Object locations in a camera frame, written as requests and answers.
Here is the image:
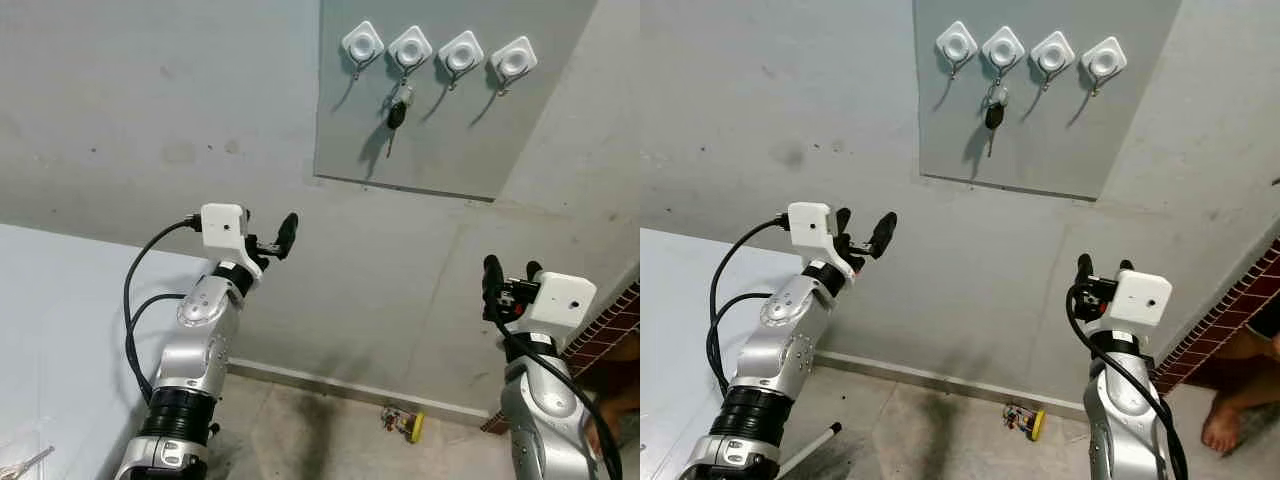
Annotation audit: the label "black car key with tag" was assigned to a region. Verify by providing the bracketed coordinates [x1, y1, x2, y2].
[984, 82, 1011, 159]
[386, 82, 415, 159]

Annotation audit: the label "white square wall hook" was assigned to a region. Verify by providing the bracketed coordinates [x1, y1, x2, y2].
[935, 21, 979, 79]
[341, 21, 385, 77]
[1081, 36, 1129, 98]
[490, 36, 538, 97]
[438, 30, 486, 91]
[981, 25, 1027, 83]
[1030, 31, 1076, 91]
[387, 25, 434, 83]

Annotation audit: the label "long black left arm cable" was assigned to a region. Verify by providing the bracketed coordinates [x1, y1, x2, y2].
[123, 218, 203, 401]
[708, 218, 791, 401]

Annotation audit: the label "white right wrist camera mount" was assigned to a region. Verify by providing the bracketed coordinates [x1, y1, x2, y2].
[520, 271, 599, 341]
[1105, 268, 1174, 336]

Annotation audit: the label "white baseboard strip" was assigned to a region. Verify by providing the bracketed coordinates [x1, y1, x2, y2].
[815, 350, 1091, 411]
[228, 358, 491, 421]

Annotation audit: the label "person bare leg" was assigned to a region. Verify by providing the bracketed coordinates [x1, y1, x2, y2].
[585, 335, 641, 456]
[1200, 325, 1280, 454]

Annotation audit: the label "white pole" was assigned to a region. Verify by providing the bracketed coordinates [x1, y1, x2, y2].
[778, 422, 843, 479]

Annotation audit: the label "red brick pattern ledge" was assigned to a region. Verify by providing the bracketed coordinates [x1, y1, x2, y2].
[1150, 238, 1280, 396]
[480, 283, 641, 436]

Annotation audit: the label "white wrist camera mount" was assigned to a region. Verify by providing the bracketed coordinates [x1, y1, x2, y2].
[786, 202, 861, 277]
[1105, 268, 1174, 336]
[520, 271, 599, 341]
[199, 203, 265, 277]

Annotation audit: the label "short black left arm cable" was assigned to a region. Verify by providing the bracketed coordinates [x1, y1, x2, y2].
[126, 292, 189, 401]
[705, 292, 773, 399]

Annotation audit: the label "small yellow and grey gadget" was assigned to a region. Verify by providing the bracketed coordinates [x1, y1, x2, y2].
[380, 405, 426, 444]
[1003, 403, 1047, 442]

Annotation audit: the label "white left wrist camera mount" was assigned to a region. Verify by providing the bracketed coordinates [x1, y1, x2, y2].
[199, 203, 265, 277]
[786, 202, 861, 277]

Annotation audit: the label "grey wall panel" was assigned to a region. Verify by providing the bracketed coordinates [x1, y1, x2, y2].
[912, 0, 1184, 201]
[314, 0, 599, 203]

